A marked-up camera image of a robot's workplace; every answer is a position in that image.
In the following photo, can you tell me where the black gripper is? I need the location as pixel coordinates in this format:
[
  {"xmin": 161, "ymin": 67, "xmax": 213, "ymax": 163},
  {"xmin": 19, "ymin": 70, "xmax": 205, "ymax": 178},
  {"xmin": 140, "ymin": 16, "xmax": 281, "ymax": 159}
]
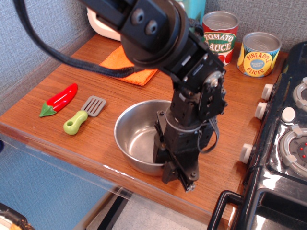
[{"xmin": 153, "ymin": 110, "xmax": 220, "ymax": 192}]

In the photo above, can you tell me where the stainless steel pot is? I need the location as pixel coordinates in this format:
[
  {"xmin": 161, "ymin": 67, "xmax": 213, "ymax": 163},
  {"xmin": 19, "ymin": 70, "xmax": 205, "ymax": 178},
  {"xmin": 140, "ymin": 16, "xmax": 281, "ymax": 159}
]
[{"xmin": 114, "ymin": 100, "xmax": 171, "ymax": 176}]

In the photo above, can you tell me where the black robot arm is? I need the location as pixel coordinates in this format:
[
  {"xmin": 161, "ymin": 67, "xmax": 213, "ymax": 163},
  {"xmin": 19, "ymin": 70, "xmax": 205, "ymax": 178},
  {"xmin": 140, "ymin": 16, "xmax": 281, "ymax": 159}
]
[{"xmin": 84, "ymin": 0, "xmax": 227, "ymax": 191}]

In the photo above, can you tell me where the white stove knob bottom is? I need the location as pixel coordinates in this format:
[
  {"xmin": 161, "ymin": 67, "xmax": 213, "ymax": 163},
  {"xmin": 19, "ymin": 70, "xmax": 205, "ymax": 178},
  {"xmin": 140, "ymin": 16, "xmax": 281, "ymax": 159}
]
[{"xmin": 239, "ymin": 143, "xmax": 253, "ymax": 164}]

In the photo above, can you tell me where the white stove knob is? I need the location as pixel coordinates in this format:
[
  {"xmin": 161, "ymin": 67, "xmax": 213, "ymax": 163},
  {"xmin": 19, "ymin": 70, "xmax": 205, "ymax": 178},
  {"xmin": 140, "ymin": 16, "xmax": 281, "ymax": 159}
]
[
  {"xmin": 254, "ymin": 102, "xmax": 267, "ymax": 120},
  {"xmin": 261, "ymin": 84, "xmax": 274, "ymax": 101},
  {"xmin": 239, "ymin": 143, "xmax": 253, "ymax": 164}
]

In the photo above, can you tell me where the white stove knob middle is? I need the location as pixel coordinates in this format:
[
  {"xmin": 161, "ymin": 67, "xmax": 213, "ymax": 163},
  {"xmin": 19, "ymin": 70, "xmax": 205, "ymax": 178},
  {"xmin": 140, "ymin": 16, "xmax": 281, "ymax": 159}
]
[{"xmin": 254, "ymin": 102, "xmax": 267, "ymax": 120}]

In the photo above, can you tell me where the orange cloth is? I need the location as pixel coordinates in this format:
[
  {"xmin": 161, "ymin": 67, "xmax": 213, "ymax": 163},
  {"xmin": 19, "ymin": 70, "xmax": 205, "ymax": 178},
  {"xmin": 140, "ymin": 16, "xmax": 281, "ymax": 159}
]
[{"xmin": 99, "ymin": 46, "xmax": 158, "ymax": 86}]

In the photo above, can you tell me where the black toy stove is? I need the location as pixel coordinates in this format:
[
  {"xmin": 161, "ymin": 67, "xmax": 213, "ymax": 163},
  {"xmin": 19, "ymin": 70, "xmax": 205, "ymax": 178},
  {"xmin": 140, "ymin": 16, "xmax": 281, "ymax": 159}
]
[{"xmin": 208, "ymin": 42, "xmax": 307, "ymax": 230}]

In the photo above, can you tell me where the red toy chili pepper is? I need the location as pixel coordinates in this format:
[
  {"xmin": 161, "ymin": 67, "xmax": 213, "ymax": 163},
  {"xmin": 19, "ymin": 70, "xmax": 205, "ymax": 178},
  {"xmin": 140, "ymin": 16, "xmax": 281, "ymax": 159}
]
[{"xmin": 39, "ymin": 83, "xmax": 78, "ymax": 117}]

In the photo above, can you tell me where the white stove knob top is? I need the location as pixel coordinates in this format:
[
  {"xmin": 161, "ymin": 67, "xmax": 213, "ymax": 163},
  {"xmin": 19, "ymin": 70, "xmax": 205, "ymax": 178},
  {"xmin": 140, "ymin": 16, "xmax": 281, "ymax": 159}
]
[{"xmin": 261, "ymin": 84, "xmax": 274, "ymax": 101}]

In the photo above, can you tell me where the white round stove button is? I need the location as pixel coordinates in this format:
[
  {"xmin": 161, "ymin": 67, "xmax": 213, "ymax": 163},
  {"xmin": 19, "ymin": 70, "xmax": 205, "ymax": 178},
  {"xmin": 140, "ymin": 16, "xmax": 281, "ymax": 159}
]
[{"xmin": 281, "ymin": 107, "xmax": 295, "ymax": 123}]

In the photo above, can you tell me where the tomato sauce can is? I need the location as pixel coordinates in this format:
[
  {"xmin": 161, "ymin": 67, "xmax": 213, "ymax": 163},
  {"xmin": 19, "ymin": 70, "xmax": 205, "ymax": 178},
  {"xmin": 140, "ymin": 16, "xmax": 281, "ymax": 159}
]
[{"xmin": 202, "ymin": 11, "xmax": 239, "ymax": 65}]

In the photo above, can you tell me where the pineapple slices can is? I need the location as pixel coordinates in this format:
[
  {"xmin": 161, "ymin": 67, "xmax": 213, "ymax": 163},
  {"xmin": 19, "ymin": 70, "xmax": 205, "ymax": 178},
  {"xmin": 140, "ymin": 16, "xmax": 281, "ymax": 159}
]
[{"xmin": 237, "ymin": 32, "xmax": 282, "ymax": 78}]

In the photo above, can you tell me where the teal toy microwave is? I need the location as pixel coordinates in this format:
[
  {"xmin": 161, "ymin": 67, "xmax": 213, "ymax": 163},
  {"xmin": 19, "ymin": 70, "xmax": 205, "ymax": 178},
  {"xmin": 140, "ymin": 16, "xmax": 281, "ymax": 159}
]
[{"xmin": 87, "ymin": 0, "xmax": 206, "ymax": 41}]

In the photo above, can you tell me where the green handled peeler spatula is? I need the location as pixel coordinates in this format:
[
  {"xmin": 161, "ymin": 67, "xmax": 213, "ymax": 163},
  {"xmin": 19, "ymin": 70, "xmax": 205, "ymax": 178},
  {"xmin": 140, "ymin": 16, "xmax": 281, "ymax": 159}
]
[{"xmin": 63, "ymin": 95, "xmax": 106, "ymax": 135}]

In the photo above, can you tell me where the black braided cable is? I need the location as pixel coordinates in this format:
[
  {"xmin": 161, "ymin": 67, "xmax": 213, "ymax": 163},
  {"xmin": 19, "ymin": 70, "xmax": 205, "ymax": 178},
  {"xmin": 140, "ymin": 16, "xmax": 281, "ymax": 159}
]
[{"xmin": 12, "ymin": 0, "xmax": 144, "ymax": 79}]

